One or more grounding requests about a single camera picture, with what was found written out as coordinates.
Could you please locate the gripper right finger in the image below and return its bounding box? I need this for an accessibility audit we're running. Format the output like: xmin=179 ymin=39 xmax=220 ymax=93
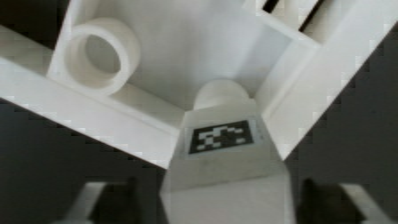
xmin=298 ymin=179 xmax=391 ymax=224

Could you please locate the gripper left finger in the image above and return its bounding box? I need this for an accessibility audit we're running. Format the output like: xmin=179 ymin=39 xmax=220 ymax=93
xmin=53 ymin=181 xmax=138 ymax=224

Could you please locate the white chair leg grasped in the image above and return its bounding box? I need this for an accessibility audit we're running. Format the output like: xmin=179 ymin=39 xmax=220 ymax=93
xmin=160 ymin=80 xmax=297 ymax=224

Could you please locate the white chair seat part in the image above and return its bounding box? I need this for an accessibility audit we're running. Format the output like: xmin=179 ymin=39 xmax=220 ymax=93
xmin=48 ymin=0 xmax=398 ymax=154

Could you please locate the white U-shaped obstacle fence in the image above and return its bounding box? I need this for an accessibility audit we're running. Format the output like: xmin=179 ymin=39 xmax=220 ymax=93
xmin=0 ymin=26 xmax=183 ymax=167

